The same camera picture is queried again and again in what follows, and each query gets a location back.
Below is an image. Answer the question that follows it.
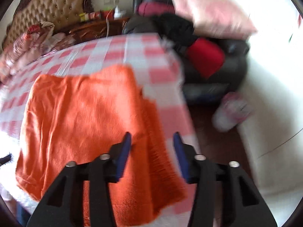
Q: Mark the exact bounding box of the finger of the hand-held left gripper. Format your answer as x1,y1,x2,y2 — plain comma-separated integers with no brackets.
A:
0,154,12,166

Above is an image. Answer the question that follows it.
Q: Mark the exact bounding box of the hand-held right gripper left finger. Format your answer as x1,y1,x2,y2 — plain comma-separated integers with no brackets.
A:
27,132,132,227

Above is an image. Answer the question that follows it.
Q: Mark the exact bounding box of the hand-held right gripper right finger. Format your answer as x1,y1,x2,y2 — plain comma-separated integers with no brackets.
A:
173,132,278,227

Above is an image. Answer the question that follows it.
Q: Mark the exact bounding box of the orange towel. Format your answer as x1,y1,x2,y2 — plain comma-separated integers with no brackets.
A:
15,64,188,227

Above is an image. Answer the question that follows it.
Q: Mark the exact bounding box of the white waste bin pink liner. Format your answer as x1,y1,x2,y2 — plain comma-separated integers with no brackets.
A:
212,92,254,133

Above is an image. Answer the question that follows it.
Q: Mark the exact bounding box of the pink white checkered bedsheet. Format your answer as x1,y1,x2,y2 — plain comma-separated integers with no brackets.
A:
0,32,201,218

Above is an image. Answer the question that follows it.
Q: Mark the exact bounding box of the red folded cloth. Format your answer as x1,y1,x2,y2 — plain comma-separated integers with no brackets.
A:
187,38,225,79

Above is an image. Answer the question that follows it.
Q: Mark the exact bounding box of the black leather armchair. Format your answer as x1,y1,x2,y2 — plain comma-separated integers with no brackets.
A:
122,0,250,106

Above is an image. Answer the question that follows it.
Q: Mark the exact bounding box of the floral quilt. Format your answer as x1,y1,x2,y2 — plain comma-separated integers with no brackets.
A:
0,21,76,81

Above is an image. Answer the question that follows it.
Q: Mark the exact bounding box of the wooden nightstand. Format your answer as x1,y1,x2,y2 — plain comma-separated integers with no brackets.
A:
67,16,130,44

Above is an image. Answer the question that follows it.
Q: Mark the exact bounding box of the black clothing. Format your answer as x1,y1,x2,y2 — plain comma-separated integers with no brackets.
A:
151,13,201,55

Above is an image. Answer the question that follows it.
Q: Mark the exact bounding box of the white bottle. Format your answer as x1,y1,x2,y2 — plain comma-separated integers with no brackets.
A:
114,5,126,19

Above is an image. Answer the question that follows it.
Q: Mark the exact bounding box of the pink pillow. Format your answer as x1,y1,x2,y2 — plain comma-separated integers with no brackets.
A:
170,0,258,40

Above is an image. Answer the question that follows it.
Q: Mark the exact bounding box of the maroon cushion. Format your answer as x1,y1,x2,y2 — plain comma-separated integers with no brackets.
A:
138,2,176,16

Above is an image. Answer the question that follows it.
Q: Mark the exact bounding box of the tufted brown headboard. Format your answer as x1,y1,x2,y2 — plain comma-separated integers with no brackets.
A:
2,0,94,50

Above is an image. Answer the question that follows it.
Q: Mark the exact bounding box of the thin wall cable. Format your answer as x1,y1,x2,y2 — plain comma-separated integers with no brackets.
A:
257,128,303,159

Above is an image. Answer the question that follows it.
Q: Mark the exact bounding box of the white cable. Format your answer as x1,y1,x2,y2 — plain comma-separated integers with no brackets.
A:
105,9,114,38

